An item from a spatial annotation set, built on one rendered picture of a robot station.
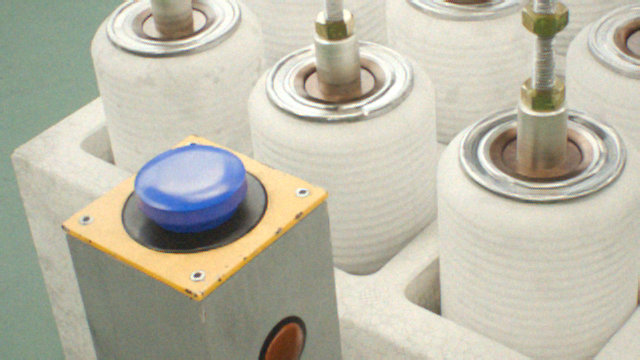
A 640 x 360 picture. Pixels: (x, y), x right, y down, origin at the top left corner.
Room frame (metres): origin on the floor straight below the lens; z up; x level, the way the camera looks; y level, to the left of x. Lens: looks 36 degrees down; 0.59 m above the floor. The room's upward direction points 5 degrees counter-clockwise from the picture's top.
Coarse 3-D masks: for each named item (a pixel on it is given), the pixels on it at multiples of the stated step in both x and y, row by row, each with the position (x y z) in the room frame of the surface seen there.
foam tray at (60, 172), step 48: (48, 144) 0.63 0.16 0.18; (96, 144) 0.64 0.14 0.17; (48, 192) 0.60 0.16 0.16; (96, 192) 0.57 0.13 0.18; (48, 240) 0.61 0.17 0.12; (432, 240) 0.50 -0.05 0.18; (48, 288) 0.62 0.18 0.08; (336, 288) 0.47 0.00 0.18; (384, 288) 0.47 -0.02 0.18; (432, 288) 0.49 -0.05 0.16; (384, 336) 0.44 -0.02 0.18; (432, 336) 0.43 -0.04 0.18; (480, 336) 0.43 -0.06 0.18; (624, 336) 0.42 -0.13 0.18
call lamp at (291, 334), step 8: (288, 328) 0.35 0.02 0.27; (296, 328) 0.35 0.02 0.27; (280, 336) 0.34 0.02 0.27; (288, 336) 0.35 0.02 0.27; (296, 336) 0.35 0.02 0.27; (272, 344) 0.34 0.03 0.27; (280, 344) 0.34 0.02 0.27; (288, 344) 0.35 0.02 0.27; (296, 344) 0.35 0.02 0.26; (272, 352) 0.34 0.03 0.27; (280, 352) 0.34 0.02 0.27; (288, 352) 0.34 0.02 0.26; (296, 352) 0.35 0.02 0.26
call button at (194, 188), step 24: (144, 168) 0.38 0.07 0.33; (168, 168) 0.37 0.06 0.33; (192, 168) 0.37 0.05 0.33; (216, 168) 0.37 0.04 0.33; (240, 168) 0.37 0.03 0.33; (144, 192) 0.36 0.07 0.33; (168, 192) 0.36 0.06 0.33; (192, 192) 0.36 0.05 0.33; (216, 192) 0.36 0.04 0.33; (240, 192) 0.36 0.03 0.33; (168, 216) 0.35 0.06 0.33; (192, 216) 0.35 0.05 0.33; (216, 216) 0.35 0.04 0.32
